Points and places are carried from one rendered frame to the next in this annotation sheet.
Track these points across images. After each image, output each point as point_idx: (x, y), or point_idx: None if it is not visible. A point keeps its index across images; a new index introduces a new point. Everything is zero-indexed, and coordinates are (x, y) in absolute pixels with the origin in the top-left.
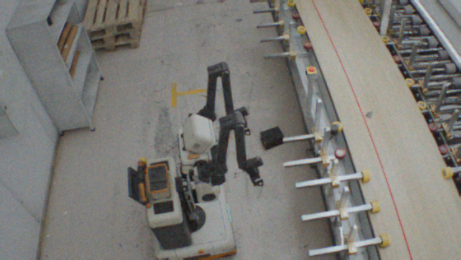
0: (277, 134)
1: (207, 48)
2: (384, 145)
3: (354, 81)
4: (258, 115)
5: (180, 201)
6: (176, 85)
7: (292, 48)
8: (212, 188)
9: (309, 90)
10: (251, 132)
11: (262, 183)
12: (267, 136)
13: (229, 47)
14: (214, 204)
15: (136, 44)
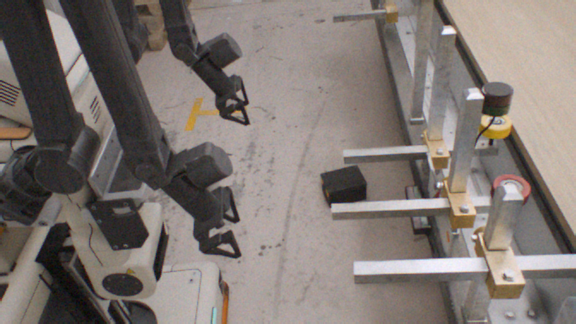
0: (352, 178)
1: (264, 54)
2: None
3: (542, 39)
4: (325, 150)
5: (53, 289)
6: (201, 100)
7: (393, 1)
8: (126, 259)
9: (419, 37)
10: (308, 175)
11: (233, 249)
12: (334, 182)
13: (297, 54)
14: (184, 307)
15: (158, 45)
